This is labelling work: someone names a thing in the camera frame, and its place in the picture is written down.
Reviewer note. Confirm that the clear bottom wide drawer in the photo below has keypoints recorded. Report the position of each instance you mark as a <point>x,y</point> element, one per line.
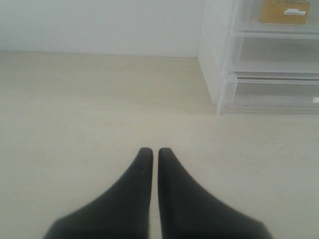
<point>270,93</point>

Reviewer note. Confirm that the clear middle wide drawer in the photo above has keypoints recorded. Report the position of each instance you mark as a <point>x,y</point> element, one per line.
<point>274,55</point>

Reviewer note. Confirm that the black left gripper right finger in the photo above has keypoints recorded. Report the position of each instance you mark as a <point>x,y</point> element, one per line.
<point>188,211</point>

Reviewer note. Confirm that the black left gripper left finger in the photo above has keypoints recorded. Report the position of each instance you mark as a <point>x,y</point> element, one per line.
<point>122,212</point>

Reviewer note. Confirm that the white plastic drawer cabinet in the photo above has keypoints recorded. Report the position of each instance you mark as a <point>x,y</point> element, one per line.
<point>216,43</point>

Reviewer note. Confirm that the clear wide drawer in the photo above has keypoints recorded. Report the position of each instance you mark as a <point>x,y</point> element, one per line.
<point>270,93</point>
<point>274,55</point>

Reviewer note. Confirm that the yellow toy cheese wedge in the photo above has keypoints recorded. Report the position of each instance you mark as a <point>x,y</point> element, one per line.
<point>285,11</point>

